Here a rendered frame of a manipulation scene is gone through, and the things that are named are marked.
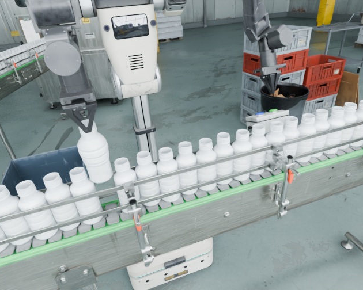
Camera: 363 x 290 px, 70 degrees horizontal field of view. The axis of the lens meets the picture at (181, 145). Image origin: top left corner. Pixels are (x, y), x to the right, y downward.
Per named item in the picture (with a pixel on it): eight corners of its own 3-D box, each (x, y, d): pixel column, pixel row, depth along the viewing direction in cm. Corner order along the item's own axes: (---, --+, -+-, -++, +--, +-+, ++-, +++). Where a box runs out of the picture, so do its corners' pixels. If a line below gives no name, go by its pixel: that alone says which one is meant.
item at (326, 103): (299, 118, 336) (302, 102, 324) (278, 108, 369) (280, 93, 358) (335, 109, 353) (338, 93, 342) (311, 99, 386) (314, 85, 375)
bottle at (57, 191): (83, 213, 75) (65, 167, 66) (80, 229, 69) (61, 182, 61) (61, 217, 74) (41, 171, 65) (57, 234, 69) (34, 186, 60)
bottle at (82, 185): (107, 218, 72) (93, 171, 64) (87, 229, 69) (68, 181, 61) (98, 206, 77) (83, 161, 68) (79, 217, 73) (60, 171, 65)
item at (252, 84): (263, 99, 286) (265, 79, 274) (240, 89, 318) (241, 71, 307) (303, 87, 307) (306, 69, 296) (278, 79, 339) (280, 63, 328)
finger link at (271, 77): (288, 91, 95) (286, 65, 93) (272, 94, 93) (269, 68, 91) (277, 92, 101) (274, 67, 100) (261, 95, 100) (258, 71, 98)
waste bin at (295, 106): (271, 160, 260) (279, 100, 227) (248, 140, 297) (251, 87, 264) (308, 150, 271) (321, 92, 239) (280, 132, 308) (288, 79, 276)
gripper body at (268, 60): (287, 68, 94) (284, 47, 92) (263, 73, 91) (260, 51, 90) (275, 71, 100) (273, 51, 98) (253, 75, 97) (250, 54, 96)
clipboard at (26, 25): (27, 42, 377) (18, 18, 360) (42, 41, 376) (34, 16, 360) (26, 43, 373) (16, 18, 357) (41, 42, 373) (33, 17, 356)
